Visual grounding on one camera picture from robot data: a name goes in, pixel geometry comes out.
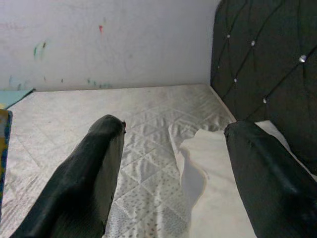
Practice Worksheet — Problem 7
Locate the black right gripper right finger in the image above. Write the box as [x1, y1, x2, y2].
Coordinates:
[223, 119, 317, 238]

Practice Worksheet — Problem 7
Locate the dark tufted studded headboard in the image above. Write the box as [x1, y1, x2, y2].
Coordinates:
[210, 0, 317, 169]

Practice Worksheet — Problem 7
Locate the white quilted mattress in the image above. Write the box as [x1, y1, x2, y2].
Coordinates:
[0, 84, 238, 238]

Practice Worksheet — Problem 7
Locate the white pillow with green print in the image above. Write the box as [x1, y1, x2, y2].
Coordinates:
[178, 120, 317, 238]

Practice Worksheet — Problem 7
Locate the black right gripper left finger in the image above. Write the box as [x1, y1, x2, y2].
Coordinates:
[9, 114, 126, 238]

